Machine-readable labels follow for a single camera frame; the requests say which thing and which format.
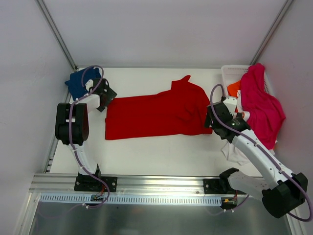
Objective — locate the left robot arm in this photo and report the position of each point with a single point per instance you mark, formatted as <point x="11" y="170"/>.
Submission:
<point x="72" y="129"/>

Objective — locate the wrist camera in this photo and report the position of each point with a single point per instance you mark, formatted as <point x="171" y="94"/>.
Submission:
<point x="230" y="102"/>
<point x="89" y="85"/>

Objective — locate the white slotted cable duct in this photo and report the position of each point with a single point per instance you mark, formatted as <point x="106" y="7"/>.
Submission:
<point x="132" y="199"/>

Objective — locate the aluminium frame post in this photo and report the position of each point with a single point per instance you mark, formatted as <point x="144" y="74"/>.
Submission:
<point x="272" y="30"/>
<point x="56" y="33"/>

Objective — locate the red t shirt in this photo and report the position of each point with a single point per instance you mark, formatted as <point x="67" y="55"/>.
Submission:
<point x="180" y="110"/>

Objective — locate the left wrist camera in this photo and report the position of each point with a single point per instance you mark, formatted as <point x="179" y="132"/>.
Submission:
<point x="89" y="85"/>

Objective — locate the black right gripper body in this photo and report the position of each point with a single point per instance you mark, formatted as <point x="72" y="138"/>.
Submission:
<point x="210" y="117"/>

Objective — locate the orange t shirt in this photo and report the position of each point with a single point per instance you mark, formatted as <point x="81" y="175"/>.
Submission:
<point x="235" y="91"/>

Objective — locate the aluminium mounting rail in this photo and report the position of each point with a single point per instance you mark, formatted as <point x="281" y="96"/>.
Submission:
<point x="128" y="184"/>

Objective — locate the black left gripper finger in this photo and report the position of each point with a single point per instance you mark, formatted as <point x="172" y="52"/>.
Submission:
<point x="101" y="108"/>
<point x="109" y="95"/>

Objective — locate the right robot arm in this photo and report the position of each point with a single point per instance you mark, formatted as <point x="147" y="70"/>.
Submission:
<point x="280" y="190"/>

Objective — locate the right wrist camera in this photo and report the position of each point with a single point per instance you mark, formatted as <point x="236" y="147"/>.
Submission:
<point x="230" y="102"/>

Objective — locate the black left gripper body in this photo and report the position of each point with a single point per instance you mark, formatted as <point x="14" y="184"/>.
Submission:
<point x="107" y="94"/>

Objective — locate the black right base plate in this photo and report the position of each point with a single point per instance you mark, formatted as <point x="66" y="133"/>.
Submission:
<point x="213" y="186"/>

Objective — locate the pink t shirt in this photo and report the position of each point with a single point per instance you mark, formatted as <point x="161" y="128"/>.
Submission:
<point x="266" y="113"/>

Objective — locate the left aluminium frame post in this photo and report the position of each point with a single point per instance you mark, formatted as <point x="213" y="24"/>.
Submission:
<point x="56" y="33"/>

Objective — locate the right aluminium frame post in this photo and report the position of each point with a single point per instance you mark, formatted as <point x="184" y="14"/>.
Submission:
<point x="272" y="30"/>

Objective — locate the folded blue t shirt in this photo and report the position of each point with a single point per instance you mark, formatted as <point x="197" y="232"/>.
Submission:
<point x="74" y="83"/>

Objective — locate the white plastic basket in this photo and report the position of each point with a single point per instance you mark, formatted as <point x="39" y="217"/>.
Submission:
<point x="234" y="73"/>

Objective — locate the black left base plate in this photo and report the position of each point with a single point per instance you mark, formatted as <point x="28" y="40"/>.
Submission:
<point x="85" y="183"/>

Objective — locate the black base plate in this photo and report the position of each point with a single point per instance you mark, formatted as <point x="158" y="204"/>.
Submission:
<point x="85" y="183"/>
<point x="213" y="186"/>

